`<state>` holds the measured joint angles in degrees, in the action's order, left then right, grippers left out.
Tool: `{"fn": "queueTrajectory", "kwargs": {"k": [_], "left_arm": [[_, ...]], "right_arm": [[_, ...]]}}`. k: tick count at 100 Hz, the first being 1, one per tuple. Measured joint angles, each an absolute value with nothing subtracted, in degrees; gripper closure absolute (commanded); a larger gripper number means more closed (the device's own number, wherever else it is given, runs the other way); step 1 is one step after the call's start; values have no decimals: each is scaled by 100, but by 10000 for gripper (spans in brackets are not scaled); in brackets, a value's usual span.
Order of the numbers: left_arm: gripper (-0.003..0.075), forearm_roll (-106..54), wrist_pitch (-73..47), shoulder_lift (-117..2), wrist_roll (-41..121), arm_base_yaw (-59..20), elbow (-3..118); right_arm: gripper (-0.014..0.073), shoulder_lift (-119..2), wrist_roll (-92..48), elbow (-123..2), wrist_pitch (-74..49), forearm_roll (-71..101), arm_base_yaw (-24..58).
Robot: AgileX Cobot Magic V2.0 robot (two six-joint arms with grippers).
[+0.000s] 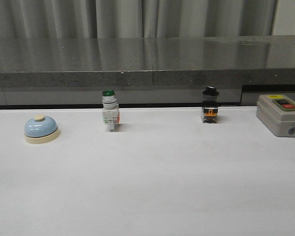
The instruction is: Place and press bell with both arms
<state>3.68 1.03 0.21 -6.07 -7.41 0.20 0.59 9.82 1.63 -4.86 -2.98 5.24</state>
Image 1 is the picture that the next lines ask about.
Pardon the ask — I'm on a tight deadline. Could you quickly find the blue and cream desk bell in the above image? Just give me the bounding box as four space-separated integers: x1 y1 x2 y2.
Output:
24 114 60 145

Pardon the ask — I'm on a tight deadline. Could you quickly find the grey granite counter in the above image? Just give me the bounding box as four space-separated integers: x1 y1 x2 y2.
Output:
0 35 295 107

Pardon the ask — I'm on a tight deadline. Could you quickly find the grey push button control box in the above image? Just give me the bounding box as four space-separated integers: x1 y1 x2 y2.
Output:
256 94 295 137

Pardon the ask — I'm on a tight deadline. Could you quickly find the grey curtain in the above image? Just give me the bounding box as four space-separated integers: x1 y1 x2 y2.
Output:
0 0 295 39

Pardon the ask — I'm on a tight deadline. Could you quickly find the green pushbutton switch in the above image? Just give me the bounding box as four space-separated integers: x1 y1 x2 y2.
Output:
102 89 120 131

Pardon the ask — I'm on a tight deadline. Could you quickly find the black selector switch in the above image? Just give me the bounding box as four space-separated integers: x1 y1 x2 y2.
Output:
201 86 219 123

